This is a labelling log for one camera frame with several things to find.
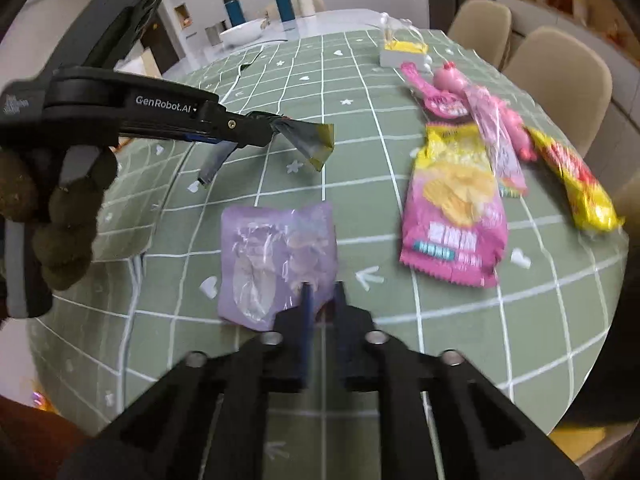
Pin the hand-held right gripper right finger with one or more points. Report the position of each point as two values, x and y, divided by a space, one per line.
350 340

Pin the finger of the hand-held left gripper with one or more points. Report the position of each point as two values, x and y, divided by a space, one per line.
250 140
240 122

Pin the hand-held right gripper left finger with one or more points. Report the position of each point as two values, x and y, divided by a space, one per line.
306 330

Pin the silver yellow wrapper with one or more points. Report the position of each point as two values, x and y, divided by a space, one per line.
305 142

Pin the purple clear packet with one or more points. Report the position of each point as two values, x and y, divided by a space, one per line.
260 260

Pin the pink chip bag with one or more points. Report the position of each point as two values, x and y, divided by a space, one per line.
452 220

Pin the pink paddle-shaped packet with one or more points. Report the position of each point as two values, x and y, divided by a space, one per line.
445 105

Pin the pink clear wrapper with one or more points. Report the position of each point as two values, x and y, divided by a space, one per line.
500 145

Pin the yellow wafer packet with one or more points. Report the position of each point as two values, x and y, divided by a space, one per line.
575 180

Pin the person's left hand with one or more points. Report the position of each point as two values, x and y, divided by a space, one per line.
70 230

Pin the white bowl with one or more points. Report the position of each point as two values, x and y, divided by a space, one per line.
242 34

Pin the green checked tablecloth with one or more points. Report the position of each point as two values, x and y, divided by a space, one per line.
375 240

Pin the teal insulated bottle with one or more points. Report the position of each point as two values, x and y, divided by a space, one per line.
283 2
234 10

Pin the white yellow toy box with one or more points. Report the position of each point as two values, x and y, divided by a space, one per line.
405 50

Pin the pink caterpillar toy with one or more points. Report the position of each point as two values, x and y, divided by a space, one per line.
447 77

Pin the beige dining chair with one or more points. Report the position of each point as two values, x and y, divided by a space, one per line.
477 30
555 80
627 200

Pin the mustard seat cushion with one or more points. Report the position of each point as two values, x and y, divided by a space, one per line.
585 442

